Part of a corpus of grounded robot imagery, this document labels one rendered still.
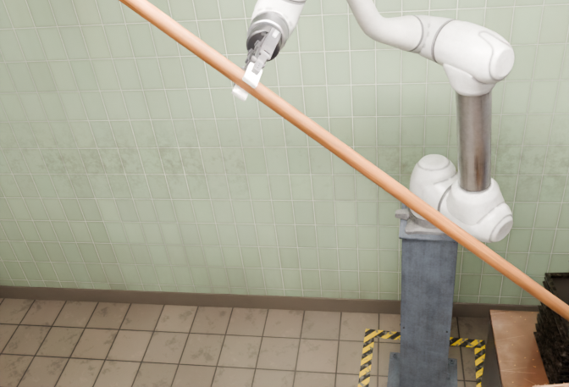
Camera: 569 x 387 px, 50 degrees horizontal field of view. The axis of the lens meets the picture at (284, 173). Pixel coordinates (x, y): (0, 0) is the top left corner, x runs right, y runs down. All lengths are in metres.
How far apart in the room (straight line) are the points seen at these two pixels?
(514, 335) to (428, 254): 0.48
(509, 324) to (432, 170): 0.76
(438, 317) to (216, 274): 1.27
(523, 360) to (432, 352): 0.42
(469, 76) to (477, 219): 0.53
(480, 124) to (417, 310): 0.96
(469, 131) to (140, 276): 2.16
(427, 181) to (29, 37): 1.74
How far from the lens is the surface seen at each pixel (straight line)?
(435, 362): 2.78
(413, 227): 2.27
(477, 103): 1.80
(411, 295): 2.48
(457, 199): 2.03
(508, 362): 2.46
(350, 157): 1.23
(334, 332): 3.26
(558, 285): 2.31
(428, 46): 1.78
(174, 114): 2.73
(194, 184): 2.92
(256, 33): 1.33
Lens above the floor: 2.49
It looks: 35 degrees down
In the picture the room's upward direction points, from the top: 7 degrees counter-clockwise
